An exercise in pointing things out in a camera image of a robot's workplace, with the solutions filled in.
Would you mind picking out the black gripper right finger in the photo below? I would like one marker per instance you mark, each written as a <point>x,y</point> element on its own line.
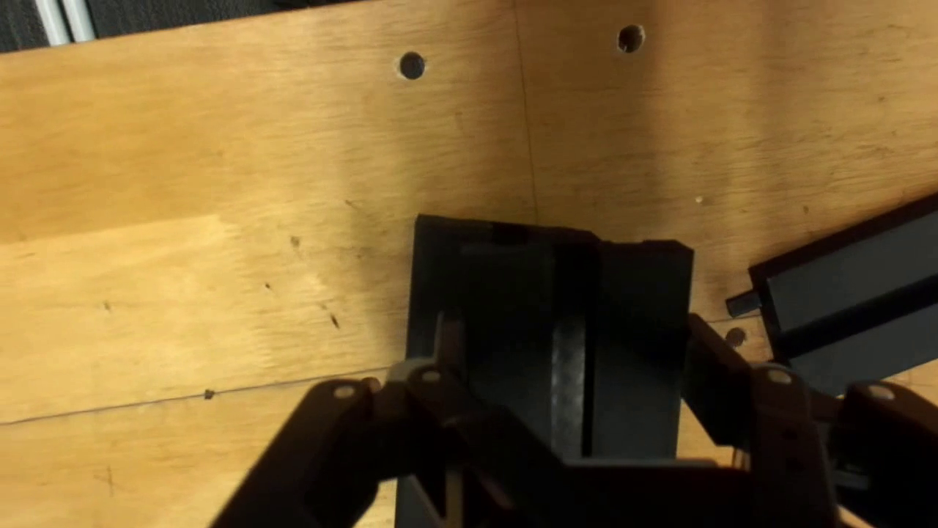
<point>831,458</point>

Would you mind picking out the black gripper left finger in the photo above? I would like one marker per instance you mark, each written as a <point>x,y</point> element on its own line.
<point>369,458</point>

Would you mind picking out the white parallel strips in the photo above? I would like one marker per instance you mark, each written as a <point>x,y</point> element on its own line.
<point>58,20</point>

